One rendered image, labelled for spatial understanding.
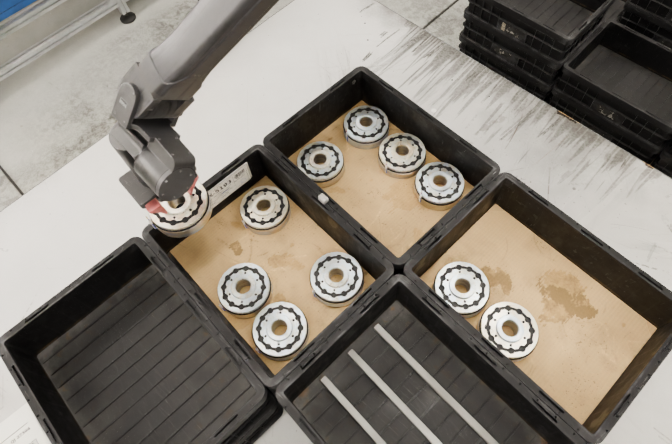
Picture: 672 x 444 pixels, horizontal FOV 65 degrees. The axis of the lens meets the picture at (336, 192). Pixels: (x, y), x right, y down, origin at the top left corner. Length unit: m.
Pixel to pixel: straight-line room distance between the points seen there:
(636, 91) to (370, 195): 1.21
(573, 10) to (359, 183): 1.22
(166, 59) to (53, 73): 2.24
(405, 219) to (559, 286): 0.32
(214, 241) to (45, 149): 1.59
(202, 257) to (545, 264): 0.69
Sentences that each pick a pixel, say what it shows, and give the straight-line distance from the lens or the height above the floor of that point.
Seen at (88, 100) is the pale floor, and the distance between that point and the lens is 2.70.
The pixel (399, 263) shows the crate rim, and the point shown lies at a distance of 0.96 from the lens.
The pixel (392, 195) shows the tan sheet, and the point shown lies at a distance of 1.13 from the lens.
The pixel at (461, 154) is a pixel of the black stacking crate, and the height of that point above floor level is 0.90.
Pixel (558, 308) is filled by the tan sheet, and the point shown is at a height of 0.83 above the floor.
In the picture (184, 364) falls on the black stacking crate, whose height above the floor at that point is 0.83.
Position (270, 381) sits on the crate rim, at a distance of 0.91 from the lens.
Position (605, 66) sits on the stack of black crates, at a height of 0.38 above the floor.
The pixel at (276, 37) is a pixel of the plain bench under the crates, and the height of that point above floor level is 0.70.
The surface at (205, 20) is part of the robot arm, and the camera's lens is 0.64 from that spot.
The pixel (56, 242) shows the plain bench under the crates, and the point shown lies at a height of 0.70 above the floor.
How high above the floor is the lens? 1.81
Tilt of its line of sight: 60 degrees down
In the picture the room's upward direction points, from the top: 6 degrees counter-clockwise
